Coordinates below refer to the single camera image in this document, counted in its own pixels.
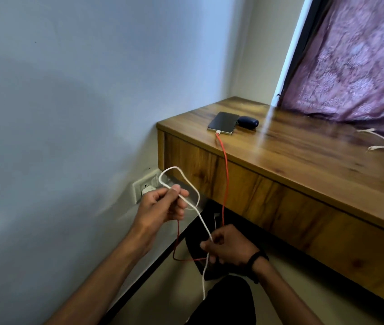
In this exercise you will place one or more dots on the person's left hand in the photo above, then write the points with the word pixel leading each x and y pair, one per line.
pixel 154 209

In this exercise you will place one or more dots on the person's right hand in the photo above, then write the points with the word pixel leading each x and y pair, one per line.
pixel 234 247

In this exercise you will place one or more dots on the wooden drawer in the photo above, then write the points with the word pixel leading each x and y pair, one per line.
pixel 280 199

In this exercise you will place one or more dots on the black smartphone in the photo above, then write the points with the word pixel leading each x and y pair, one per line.
pixel 224 122

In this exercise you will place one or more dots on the dark blue earbuds case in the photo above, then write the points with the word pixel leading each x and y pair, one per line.
pixel 248 122

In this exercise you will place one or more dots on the person's right forearm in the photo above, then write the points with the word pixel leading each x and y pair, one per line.
pixel 286 297

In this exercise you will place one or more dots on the person's left forearm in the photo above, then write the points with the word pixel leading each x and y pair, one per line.
pixel 104 284

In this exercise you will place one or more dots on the person's leg in black trousers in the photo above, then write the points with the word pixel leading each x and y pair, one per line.
pixel 226 304

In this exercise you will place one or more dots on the wooden desk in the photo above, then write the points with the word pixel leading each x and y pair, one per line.
pixel 314 148

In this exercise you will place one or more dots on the white charger adapter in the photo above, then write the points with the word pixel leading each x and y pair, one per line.
pixel 148 190

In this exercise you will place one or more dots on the black wristband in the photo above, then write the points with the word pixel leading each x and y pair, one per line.
pixel 255 258

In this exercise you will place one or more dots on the purple patterned curtain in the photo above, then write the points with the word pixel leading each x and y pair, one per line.
pixel 358 57

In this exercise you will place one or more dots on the white wall socket plate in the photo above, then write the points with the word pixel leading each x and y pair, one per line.
pixel 138 189

